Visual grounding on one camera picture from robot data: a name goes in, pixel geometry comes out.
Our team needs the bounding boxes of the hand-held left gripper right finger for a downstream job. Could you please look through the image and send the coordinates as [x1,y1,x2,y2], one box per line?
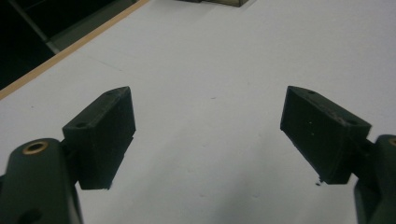
[279,85,373,185]

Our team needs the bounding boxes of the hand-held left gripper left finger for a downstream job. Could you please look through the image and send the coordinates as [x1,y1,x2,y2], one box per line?
[62,86,137,190]

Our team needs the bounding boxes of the grey metal bar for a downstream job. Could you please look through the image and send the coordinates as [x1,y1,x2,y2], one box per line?
[7,0,62,54]

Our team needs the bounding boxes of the dark translucent box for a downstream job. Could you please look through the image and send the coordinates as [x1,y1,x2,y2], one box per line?
[177,0,250,8]

